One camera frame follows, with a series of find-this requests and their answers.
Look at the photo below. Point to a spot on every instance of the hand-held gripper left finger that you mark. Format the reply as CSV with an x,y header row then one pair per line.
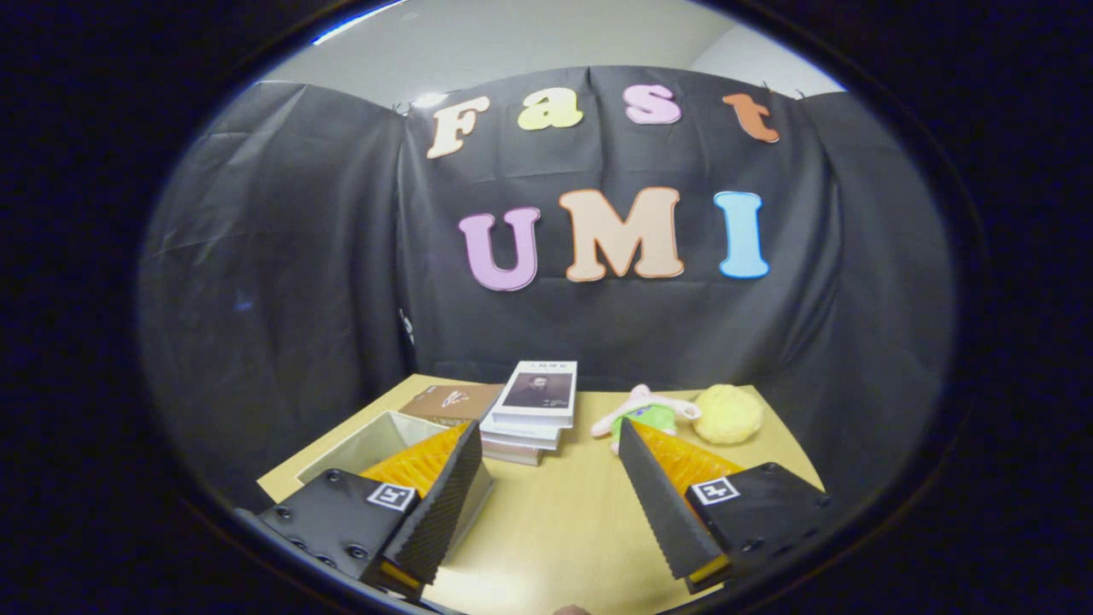
x,y
444,508

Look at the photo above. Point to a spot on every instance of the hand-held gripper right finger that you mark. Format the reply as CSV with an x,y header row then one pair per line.
x,y
657,512

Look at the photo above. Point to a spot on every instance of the grey fabric storage box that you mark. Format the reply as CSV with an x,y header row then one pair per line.
x,y
367,440

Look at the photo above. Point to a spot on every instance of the pinkish book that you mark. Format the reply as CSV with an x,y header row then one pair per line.
x,y
512,454

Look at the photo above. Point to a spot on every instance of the green plush toy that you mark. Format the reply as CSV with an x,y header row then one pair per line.
x,y
653,414

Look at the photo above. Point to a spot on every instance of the plain white book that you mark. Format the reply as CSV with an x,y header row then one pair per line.
x,y
521,434

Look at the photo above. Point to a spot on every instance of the brown cover book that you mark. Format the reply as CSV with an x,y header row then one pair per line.
x,y
448,400

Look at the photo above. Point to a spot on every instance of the yellow plush toy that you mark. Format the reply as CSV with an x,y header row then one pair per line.
x,y
727,414

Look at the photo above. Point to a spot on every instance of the white portrait cover book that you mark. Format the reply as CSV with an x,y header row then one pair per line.
x,y
538,393

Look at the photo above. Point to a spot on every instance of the black backdrop cloth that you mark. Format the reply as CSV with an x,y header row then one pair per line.
x,y
299,256

